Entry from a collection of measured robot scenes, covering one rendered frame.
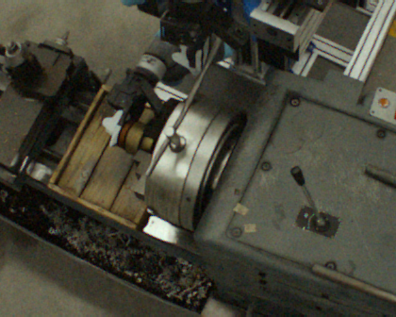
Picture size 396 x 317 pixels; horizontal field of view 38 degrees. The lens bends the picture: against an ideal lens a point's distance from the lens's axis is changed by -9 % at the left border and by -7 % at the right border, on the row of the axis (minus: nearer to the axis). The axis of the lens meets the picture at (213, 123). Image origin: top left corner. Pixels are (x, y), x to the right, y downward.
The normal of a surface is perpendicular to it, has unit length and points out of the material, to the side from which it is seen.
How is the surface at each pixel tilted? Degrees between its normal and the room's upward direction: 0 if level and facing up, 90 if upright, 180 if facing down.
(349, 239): 0
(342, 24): 0
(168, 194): 54
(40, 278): 0
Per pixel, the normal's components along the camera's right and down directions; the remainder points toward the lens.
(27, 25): -0.09, -0.45
